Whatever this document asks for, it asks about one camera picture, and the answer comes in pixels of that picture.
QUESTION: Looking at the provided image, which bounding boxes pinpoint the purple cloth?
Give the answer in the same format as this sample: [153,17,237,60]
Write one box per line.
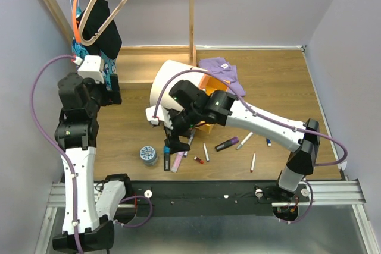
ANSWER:
[198,57,246,97]

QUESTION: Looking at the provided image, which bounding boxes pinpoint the blue patterned garment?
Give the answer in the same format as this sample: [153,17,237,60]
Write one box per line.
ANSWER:
[71,0,122,90]

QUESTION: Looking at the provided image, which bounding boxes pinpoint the white pencil stub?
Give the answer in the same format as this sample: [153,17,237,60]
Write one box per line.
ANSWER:
[203,143,210,162]

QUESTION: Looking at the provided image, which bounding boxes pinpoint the red tipped white pencil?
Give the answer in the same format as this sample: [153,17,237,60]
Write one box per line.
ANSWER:
[250,152,256,173]

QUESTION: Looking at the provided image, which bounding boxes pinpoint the blue white pen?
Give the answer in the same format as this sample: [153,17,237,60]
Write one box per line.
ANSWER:
[183,128,196,157]

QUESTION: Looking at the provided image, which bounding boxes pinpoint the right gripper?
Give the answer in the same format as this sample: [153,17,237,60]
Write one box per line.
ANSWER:
[162,105,201,154]

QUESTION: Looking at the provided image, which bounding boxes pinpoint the grey white marker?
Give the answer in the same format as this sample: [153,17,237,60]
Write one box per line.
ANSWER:
[236,132,254,150]

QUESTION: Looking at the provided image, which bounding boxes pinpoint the purple black highlighter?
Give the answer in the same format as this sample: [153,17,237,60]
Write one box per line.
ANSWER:
[214,137,239,152]

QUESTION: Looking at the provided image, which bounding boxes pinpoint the wooden rack frame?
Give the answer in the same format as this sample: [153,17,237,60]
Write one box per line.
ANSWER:
[43,0,196,89]

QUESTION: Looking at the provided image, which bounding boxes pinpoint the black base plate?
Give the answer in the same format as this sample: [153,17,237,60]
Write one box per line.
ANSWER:
[125,180,309,217]

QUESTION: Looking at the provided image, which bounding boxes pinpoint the salmon pink drawer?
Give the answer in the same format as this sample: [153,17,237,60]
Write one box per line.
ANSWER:
[198,73,210,90]

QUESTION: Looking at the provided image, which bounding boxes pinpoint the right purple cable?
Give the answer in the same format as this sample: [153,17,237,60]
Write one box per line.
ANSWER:
[152,68,348,225]

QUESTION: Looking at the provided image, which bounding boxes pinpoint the blue black highlighter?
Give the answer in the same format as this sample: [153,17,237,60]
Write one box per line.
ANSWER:
[163,146,171,171]

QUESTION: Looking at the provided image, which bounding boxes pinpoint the pink highlighter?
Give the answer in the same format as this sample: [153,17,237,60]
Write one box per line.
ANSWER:
[171,152,184,173]

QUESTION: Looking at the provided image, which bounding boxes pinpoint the white round drawer organizer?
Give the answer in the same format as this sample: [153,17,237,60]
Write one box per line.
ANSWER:
[149,59,208,115]

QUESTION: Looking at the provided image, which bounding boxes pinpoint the round blue patterned tin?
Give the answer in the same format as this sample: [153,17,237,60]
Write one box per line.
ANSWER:
[139,145,158,166]

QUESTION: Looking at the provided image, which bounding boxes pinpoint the aluminium rail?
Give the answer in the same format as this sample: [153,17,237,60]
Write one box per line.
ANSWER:
[47,180,366,208]

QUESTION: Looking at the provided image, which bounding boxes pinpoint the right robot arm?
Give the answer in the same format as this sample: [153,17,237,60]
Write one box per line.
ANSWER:
[164,80,320,202]

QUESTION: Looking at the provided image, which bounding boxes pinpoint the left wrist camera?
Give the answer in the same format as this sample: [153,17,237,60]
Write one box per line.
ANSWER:
[73,55,105,84]

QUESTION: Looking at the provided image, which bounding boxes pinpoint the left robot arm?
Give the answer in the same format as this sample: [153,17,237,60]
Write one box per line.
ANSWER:
[52,73,132,253]

